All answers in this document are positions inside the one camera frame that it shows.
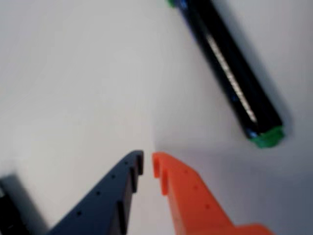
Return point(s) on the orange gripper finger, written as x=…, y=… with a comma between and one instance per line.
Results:
x=193, y=200

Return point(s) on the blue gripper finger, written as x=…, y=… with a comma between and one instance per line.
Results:
x=105, y=195

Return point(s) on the black marker with green cap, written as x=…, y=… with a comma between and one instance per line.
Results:
x=230, y=68

